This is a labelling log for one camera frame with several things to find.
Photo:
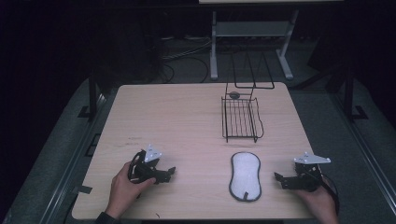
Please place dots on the black frame post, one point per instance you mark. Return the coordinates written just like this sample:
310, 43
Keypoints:
92, 96

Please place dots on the person's right hand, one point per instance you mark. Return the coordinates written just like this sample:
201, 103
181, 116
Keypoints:
320, 203

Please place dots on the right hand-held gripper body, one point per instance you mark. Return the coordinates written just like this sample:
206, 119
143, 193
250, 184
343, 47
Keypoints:
308, 177

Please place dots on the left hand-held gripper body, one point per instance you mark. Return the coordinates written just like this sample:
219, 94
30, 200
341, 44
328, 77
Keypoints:
146, 169

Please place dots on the grey tape strip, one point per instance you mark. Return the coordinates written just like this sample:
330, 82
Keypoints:
82, 189

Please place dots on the person's left hand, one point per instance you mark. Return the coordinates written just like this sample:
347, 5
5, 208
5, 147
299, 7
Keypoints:
126, 189

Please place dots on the white sponge pad grey edge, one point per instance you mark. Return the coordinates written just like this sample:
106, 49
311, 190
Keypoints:
245, 175

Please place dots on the grey metal stand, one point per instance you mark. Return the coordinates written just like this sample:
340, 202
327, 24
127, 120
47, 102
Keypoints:
252, 29

